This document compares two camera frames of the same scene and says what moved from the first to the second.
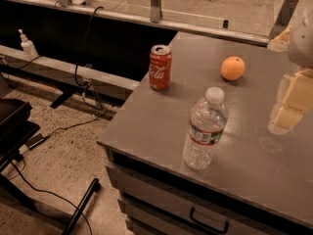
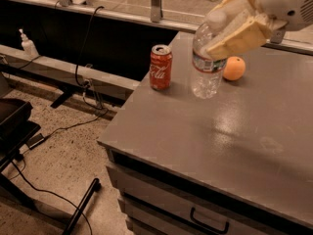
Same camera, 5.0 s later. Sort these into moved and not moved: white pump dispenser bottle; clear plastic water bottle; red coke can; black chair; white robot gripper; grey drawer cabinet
Moved: white robot gripper; clear plastic water bottle
Not moved: red coke can; white pump dispenser bottle; black chair; grey drawer cabinet
